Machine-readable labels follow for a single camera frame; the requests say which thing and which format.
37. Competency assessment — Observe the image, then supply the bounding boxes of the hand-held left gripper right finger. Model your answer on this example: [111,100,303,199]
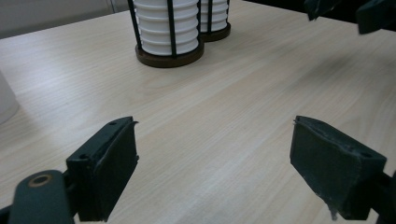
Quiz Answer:
[289,115,388,221]

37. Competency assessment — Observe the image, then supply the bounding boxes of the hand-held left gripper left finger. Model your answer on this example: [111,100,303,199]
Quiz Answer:
[65,116,140,223]

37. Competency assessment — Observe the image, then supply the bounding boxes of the white translucent container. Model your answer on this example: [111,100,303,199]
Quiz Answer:
[0,70,21,125]

